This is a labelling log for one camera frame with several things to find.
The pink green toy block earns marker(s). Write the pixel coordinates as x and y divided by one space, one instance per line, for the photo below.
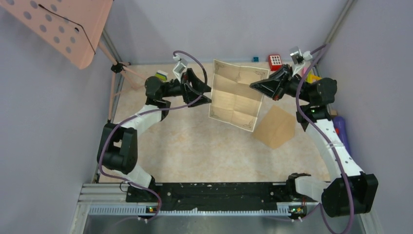
304 70

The cream paper letter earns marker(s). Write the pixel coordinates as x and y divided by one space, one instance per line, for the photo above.
233 101

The aluminium frame rail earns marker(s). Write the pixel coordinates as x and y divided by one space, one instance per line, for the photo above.
110 199

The brown kraft envelope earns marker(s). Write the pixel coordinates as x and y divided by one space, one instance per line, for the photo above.
276 128

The red toy calculator block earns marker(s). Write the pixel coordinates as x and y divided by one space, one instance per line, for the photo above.
275 62

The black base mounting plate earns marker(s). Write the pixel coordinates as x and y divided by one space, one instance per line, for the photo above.
227 197

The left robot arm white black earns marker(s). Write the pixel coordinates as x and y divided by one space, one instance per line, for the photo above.
119 142

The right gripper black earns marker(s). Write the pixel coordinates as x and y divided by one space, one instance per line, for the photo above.
274 87

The yellow triangle toy block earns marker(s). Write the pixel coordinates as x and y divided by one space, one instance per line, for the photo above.
311 78

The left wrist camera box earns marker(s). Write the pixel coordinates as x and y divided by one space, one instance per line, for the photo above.
180 67

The pink perforated music stand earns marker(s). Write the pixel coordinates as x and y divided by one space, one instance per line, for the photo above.
75 28

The striped coloured block stack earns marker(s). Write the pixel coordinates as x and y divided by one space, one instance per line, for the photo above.
162 75

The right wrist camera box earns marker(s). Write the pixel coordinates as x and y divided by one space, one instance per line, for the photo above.
299 59

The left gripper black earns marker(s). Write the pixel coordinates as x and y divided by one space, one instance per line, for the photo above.
186 92

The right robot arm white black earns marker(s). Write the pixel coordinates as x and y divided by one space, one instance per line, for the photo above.
350 188

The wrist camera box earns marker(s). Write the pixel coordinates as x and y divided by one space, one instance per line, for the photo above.
299 59
180 67

